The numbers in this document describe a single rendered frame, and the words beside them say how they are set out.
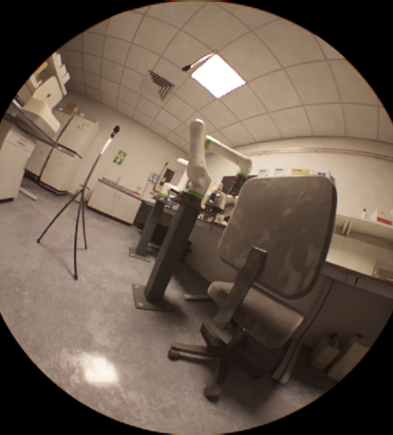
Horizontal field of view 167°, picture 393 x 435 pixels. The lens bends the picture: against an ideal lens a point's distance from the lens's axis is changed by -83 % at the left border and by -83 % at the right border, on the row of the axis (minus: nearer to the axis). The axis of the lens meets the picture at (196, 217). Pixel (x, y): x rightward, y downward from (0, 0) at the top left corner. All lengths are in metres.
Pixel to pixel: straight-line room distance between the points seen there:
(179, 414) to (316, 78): 2.74
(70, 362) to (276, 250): 0.85
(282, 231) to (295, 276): 0.13
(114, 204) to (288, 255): 3.21
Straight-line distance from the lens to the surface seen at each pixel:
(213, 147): 1.10
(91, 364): 0.72
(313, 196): 0.43
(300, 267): 0.38
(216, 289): 0.59
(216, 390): 0.72
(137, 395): 0.70
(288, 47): 2.04
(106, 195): 3.27
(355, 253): 1.62
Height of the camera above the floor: 0.68
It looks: 4 degrees up
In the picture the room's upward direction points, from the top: 24 degrees clockwise
